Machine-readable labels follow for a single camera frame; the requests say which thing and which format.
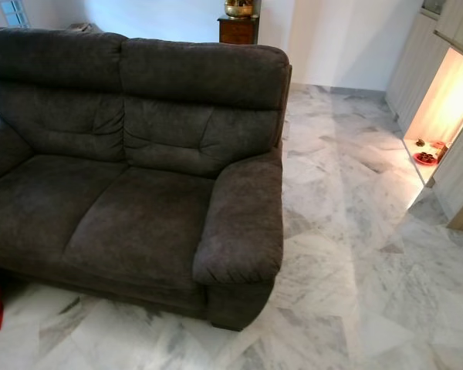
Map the beige wall cabinet unit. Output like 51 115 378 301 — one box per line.
384 0 463 234

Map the dark grey fabric sofa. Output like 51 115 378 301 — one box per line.
0 27 292 332

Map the red plate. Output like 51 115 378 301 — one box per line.
414 151 438 167

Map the window with white frame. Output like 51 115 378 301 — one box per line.
0 0 31 29

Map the brass pot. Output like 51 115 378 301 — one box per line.
224 0 255 20

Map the dark wooden side cabinet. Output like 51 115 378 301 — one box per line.
218 16 260 45

